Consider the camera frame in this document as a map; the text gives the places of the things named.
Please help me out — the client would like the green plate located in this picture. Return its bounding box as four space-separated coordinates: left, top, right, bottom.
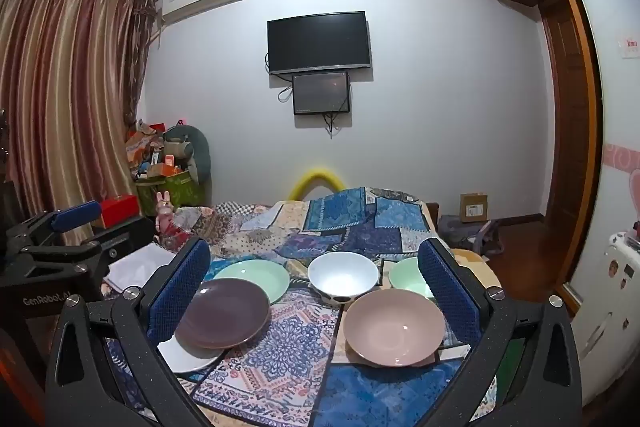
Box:
212 259 291 305

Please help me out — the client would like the grey-green plush toy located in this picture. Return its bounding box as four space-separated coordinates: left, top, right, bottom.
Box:
162 124 212 182

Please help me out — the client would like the white folded cloth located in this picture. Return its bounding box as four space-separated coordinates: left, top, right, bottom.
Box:
102 243 178 295

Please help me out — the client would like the green storage box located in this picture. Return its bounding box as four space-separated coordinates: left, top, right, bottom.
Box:
136 172 206 217

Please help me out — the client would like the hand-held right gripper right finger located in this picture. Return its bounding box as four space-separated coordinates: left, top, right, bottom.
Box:
417 238 586 427

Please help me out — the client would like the pile of cluttered boxes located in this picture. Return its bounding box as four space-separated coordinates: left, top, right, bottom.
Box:
125 119 171 180

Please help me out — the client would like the pink bowl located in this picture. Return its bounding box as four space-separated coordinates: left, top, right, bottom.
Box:
343 289 447 368

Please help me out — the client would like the wooden door frame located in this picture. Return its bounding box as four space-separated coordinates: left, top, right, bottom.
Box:
537 0 601 308

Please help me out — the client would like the cardboard box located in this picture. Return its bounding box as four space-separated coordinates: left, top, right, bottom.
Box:
460 193 489 223

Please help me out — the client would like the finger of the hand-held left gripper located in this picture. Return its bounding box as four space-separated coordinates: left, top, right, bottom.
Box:
20 216 157 278
5 201 103 253

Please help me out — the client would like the white sliding door pink print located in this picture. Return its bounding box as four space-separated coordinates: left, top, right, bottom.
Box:
555 0 640 268

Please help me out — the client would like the red box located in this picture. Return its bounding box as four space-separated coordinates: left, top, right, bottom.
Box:
97 194 139 229

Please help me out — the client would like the white bowl with black dots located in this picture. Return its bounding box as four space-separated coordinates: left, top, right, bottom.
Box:
307 252 379 306

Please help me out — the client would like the small black wall monitor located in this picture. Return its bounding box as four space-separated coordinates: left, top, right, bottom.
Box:
292 71 351 116

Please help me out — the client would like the striped brown curtain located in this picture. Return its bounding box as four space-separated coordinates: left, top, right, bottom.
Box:
0 0 161 248

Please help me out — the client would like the patchwork printed blanket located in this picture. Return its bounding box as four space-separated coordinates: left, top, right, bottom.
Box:
100 186 501 427

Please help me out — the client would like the wall switch panel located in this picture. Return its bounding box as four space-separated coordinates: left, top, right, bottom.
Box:
617 36 640 60

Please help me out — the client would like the green bowl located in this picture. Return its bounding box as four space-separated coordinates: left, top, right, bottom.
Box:
388 257 435 300

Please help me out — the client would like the purple plate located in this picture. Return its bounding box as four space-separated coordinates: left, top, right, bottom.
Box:
173 279 272 350

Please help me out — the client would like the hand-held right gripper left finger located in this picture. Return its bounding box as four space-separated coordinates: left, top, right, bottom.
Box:
44 237 212 427

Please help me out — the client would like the grey bag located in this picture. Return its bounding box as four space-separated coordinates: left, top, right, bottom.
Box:
440 214 503 258

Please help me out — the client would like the white appliance with stickers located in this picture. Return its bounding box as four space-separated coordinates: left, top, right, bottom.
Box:
570 229 640 408

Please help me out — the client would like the yellow foam arch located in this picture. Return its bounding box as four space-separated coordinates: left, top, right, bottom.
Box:
287 166 348 202

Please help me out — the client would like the black wall television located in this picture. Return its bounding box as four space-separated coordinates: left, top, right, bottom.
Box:
267 11 372 76

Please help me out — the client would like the pink rabbit toy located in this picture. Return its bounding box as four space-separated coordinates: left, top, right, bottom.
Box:
155 190 175 233

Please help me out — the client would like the white plate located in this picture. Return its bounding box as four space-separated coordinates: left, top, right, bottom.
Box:
156 339 223 374

